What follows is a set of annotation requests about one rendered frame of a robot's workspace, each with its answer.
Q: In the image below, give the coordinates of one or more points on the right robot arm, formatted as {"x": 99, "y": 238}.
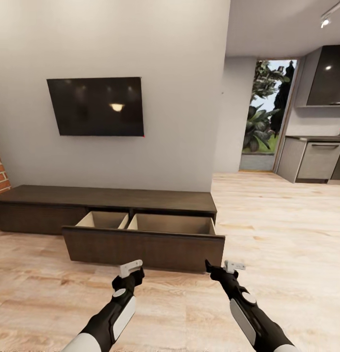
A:
{"x": 264, "y": 334}

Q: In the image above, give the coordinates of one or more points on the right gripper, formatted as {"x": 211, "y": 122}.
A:
{"x": 218, "y": 274}

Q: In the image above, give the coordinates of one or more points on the dishwasher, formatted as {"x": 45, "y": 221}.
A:
{"x": 318, "y": 161}

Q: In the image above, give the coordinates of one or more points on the fixed window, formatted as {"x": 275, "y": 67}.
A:
{"x": 271, "y": 95}

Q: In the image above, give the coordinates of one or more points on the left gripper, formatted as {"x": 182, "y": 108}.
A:
{"x": 135, "y": 278}

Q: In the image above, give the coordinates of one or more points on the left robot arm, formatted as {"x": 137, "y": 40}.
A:
{"x": 104, "y": 328}

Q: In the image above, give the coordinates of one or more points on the cabinet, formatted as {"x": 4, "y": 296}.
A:
{"x": 163, "y": 229}
{"x": 320, "y": 79}

